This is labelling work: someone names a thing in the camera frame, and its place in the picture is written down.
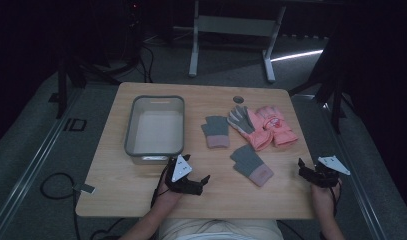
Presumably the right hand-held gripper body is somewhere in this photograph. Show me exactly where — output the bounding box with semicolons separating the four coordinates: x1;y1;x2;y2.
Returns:
307;155;352;189

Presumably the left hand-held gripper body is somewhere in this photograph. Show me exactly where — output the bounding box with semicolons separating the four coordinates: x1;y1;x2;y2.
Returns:
164;154;204;196

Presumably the grey knit glove pink cuff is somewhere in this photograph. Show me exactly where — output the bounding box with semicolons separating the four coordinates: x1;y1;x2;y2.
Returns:
200;115;231;149
229;143;275;188

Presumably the grey plastic bin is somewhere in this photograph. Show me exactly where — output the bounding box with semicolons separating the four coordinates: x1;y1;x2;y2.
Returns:
124;95;186;166

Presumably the pink ski glove grey palm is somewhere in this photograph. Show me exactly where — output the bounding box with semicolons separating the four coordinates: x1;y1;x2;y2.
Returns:
226;105;274;152

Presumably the person's right hand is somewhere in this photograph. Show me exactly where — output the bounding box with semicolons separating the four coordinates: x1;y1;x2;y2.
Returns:
310;179;343;218

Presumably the person's left hand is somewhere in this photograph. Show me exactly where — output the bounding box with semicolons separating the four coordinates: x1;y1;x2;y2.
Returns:
156;173;184;208

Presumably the pink ski glove printed back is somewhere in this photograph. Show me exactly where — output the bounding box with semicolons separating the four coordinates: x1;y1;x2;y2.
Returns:
255;105;299;148

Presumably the person's beige clothing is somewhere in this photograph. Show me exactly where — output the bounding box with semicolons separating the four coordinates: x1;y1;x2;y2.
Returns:
156;217;285;240

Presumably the black stand with struts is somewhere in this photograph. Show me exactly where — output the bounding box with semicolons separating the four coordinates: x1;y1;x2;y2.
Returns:
288;29;356;135

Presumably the small metal table clip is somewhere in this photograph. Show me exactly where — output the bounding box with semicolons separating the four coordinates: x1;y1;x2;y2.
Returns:
71;183;97;196

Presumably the black tripod stand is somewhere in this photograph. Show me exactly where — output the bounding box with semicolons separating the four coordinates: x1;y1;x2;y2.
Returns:
48;0;143;120

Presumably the silver floor rail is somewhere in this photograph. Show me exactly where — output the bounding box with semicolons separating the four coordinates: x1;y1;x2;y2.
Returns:
0;87;87;236
291;94;388;240

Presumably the right hand-held gripper cable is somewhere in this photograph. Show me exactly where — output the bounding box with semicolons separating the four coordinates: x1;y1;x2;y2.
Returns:
318;181;343;240

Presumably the hand-held gripper cable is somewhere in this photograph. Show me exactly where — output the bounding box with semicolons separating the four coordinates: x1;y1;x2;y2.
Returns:
149;163;171;209
318;181;343;240

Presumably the left hand-held gripper cable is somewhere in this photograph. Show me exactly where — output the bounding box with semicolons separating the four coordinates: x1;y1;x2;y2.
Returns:
149;163;171;209

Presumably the black floor cable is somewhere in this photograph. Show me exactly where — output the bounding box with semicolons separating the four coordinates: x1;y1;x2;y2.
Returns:
39;172;83;240

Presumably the white desk frame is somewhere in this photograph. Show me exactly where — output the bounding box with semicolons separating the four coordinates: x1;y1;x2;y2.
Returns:
172;0;288;84

